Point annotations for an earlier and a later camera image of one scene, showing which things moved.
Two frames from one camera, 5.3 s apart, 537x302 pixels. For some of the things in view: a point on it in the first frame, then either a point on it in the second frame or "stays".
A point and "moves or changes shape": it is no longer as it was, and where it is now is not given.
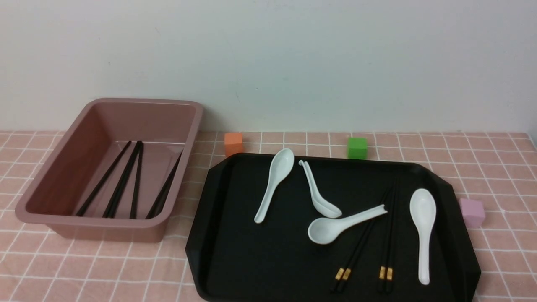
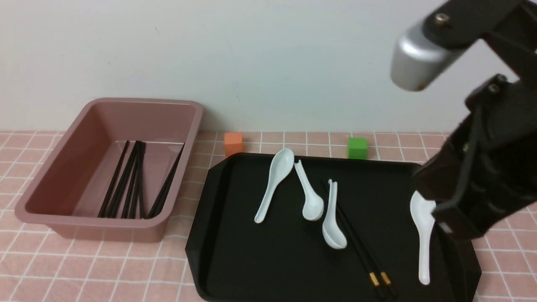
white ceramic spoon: [322, 205] -> [313, 208]
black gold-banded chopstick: [353, 262] -> [363, 240]
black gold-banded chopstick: [389, 287] -> [136, 180]
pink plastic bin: [118, 172] stays
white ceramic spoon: [324, 230] moves or changes shape
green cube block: [357, 148] stays
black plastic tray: [272, 227] stays
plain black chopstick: [102, 179] -> [115, 180]
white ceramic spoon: [281, 164] stays
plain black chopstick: [156, 207] stays
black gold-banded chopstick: [381, 288] -> [122, 194]
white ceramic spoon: [423, 207] stays
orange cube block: [233, 143] stays
